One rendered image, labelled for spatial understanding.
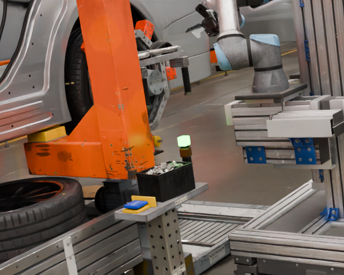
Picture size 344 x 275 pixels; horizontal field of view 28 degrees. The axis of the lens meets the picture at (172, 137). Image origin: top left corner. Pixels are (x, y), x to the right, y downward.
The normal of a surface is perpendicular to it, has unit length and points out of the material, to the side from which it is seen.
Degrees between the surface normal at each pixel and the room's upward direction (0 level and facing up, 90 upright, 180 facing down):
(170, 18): 90
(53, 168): 90
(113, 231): 90
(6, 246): 90
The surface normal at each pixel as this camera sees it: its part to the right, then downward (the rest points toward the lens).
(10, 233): 0.23, 0.15
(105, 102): -0.60, 0.24
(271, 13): -0.22, 0.23
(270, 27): -0.25, 0.49
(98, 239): 0.79, 0.00
